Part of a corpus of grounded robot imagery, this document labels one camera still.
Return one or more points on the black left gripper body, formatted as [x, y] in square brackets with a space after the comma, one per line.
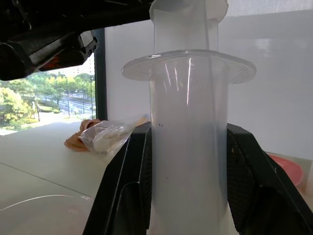
[36, 49]

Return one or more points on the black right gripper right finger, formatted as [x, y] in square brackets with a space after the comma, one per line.
[259, 186]

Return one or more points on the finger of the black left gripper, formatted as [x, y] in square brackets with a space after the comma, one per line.
[105, 12]

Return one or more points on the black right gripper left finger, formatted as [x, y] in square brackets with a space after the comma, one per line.
[127, 176]

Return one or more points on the large clear plastic syringe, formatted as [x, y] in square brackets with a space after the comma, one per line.
[188, 137]

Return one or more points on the clear plastic cup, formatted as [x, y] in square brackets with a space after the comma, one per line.
[44, 215]

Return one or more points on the red plastic lid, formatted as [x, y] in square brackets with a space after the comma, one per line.
[287, 169]

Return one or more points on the clear plastic bag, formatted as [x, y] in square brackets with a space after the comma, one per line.
[107, 137]

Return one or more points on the orange cloth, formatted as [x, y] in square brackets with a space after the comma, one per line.
[73, 143]

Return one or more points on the dark window frame post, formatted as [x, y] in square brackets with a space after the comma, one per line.
[100, 73]

